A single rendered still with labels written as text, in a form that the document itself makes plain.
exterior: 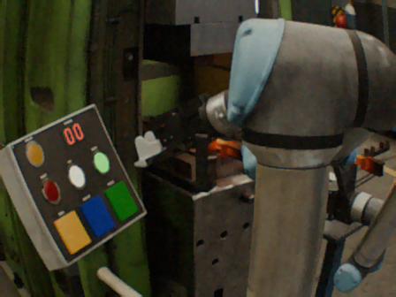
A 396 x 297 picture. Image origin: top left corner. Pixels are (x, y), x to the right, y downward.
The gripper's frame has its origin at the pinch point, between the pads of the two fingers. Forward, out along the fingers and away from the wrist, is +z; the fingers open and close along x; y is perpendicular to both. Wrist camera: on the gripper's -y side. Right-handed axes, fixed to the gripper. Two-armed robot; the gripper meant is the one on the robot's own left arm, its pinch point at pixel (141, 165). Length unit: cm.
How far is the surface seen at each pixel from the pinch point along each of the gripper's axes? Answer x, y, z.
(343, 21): -781, 37, 87
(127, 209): -0.2, -7.2, 9.5
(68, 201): 16.1, 0.8, 10.3
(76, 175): 10.2, 4.6, 9.9
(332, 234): -62, -51, -7
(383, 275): -150, -124, 5
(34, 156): 20.6, 12.3, 9.9
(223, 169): -45.3, -12.9, 10.3
